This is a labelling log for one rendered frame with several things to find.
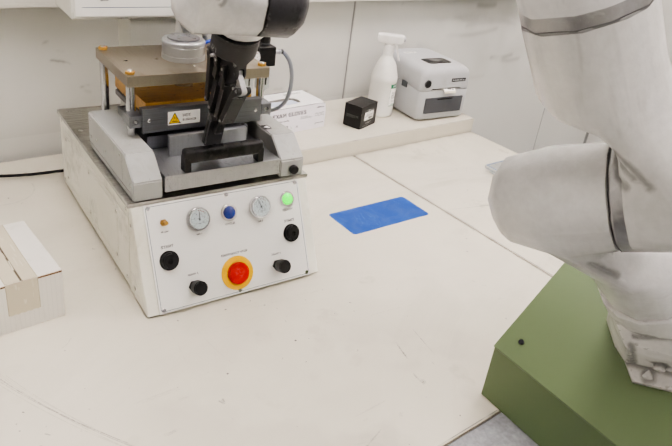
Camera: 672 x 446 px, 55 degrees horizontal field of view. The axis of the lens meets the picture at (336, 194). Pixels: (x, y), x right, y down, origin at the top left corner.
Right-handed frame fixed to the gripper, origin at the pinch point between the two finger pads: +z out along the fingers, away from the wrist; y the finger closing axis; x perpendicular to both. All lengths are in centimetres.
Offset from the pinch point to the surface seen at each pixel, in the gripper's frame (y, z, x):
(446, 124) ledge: -24, 33, 95
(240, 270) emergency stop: 19.2, 17.0, 0.1
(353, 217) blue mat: 6.9, 26.6, 36.9
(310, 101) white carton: -38, 31, 52
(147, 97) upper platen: -9.5, -0.4, -8.8
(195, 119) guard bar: -4.0, 1.0, -1.8
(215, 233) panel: 13.3, 12.5, -3.1
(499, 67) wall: -59, 42, 157
